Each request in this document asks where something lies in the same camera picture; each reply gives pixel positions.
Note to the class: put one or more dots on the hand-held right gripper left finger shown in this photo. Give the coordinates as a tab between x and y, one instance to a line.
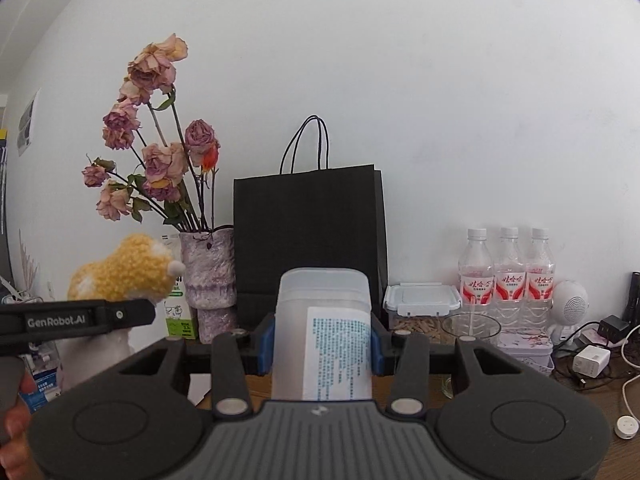
266	347

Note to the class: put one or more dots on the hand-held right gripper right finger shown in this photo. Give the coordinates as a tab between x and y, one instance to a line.
376	355

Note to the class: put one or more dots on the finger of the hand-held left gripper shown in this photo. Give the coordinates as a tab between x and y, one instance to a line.
75	319

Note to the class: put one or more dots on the translucent white plastic jar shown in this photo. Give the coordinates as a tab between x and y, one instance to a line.
300	320

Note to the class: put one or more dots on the yellow and white plush toy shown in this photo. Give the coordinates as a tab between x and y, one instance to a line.
135	270

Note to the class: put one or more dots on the clear seed container white lid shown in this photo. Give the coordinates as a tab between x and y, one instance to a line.
420	300

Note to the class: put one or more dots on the person's left hand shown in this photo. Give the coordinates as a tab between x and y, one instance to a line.
15	457

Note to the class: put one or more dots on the blue and white small box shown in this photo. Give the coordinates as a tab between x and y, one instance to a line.
44	385

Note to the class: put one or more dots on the white paper sheet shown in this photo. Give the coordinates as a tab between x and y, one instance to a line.
200	390

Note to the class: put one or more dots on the clear drinking glass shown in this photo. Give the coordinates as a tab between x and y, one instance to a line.
462	332

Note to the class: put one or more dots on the white and green milk carton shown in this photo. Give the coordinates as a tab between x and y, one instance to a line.
178	317

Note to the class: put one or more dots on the mottled purple ceramic vase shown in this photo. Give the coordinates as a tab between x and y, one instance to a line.
207	275

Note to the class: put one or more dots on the red label water bottle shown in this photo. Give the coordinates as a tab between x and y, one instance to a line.
510	280
540	280
476	280

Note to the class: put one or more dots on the black paper shopping bag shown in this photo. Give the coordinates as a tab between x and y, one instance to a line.
310	220

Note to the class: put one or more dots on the floral tin box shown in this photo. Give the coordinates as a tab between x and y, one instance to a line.
525	349

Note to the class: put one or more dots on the dried pink rose bouquet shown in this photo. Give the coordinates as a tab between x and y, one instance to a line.
160	160

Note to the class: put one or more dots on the white round speaker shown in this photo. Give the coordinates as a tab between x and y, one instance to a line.
570	305

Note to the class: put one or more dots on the white power adapter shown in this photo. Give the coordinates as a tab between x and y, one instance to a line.
592	362

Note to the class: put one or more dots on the black charger block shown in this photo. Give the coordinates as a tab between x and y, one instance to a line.
615	327

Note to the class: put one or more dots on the white round puck device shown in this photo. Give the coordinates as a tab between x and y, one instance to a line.
627	427

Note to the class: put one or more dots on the grey wall paper sheet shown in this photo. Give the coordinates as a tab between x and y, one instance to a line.
28	125

